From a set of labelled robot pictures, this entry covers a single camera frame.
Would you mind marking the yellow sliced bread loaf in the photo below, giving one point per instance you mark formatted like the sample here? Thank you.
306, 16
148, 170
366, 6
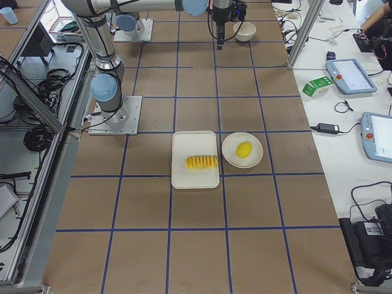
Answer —
201, 162

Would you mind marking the cream round plate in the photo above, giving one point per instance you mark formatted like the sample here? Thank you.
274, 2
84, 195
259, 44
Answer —
229, 150

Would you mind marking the white bowl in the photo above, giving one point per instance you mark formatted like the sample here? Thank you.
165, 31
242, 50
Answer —
244, 31

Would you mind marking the green white carton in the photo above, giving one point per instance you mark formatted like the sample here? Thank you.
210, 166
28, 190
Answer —
317, 87

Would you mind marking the white rectangular tray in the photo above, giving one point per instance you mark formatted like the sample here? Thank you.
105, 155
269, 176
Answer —
193, 143

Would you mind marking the yellow lemon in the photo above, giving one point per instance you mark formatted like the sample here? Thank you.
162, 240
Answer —
244, 149

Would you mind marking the upper teach pendant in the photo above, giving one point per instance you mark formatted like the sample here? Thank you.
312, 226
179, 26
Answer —
349, 76

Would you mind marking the teach pendant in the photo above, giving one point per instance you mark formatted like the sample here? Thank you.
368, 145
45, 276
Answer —
376, 136
349, 76

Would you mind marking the black power adapter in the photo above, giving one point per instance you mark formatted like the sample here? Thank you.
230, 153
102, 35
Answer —
328, 128

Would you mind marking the lower teach pendant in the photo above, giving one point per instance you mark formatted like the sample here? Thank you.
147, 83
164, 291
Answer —
376, 136

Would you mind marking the light blue cup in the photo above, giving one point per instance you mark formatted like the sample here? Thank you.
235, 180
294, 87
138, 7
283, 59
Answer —
9, 15

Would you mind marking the black device box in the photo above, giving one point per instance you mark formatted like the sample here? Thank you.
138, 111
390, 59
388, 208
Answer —
369, 244

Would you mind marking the aluminium frame post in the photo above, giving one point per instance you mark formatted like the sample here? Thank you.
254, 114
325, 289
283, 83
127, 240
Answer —
304, 32

